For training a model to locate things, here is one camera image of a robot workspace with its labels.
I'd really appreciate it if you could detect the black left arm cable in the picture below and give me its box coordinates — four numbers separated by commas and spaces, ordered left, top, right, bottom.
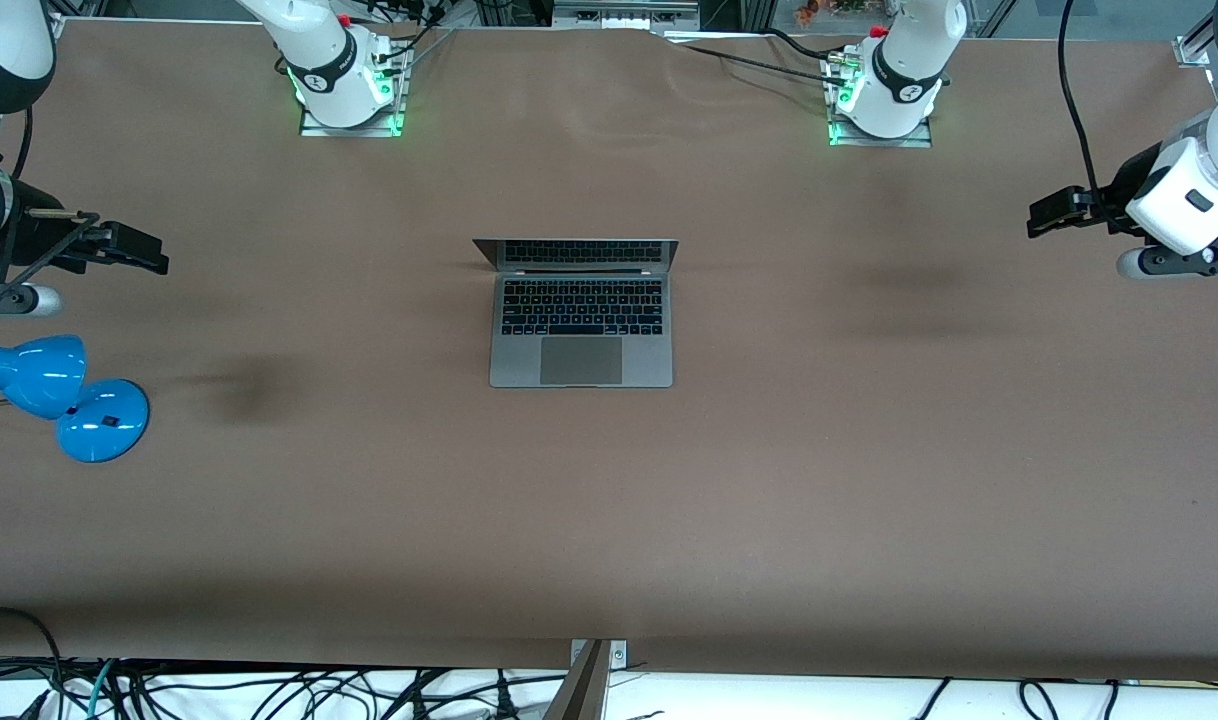
1057, 0, 1110, 219

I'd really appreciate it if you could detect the black cable on table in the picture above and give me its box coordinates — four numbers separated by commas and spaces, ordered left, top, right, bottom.
764, 28, 835, 59
681, 42, 842, 85

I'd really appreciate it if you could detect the brown table cover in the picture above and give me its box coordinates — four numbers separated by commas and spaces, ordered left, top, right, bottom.
0, 20, 1218, 683

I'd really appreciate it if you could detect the blue desk lamp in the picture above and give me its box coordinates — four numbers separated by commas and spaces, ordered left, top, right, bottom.
0, 335, 151, 464

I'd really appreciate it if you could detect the orange flower decoration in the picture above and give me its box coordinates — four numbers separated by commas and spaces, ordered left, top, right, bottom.
793, 0, 878, 27

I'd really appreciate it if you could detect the grey power strip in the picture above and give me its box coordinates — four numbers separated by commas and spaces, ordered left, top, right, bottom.
552, 0, 702, 29

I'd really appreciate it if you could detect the teal cable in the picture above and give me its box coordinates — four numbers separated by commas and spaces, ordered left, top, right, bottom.
82, 658, 122, 720

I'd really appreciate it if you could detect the grey laptop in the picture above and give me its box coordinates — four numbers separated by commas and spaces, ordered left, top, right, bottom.
472, 238, 680, 389

